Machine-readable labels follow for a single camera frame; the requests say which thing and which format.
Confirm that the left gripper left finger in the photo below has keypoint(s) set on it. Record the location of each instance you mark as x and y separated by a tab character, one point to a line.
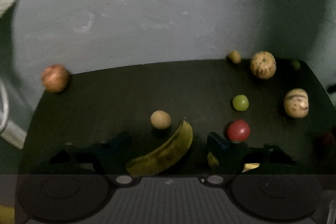
106	157

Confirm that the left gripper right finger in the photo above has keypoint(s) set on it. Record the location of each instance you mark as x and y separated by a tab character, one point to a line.
233	156

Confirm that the red tomato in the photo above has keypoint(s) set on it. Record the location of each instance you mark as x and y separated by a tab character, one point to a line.
238	130

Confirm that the green-yellow banana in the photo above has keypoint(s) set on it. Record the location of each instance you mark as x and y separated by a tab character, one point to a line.
164	156

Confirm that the small tan round fruit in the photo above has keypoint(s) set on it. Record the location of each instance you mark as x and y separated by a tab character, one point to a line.
160	120

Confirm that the striped cream melon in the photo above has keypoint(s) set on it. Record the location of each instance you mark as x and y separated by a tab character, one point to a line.
263	65
296	103

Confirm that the yellow ripe banana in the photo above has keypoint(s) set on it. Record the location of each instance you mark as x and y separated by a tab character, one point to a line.
250	166

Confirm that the black table mat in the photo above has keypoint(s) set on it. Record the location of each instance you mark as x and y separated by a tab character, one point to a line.
101	104

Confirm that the reddish brown apple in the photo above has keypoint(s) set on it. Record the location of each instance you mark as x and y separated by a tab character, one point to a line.
55	78

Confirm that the small tan fruit at back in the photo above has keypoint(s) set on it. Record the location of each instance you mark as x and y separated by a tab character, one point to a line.
235	57

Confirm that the small green grape far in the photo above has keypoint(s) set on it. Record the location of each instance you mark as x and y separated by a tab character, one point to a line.
296	64

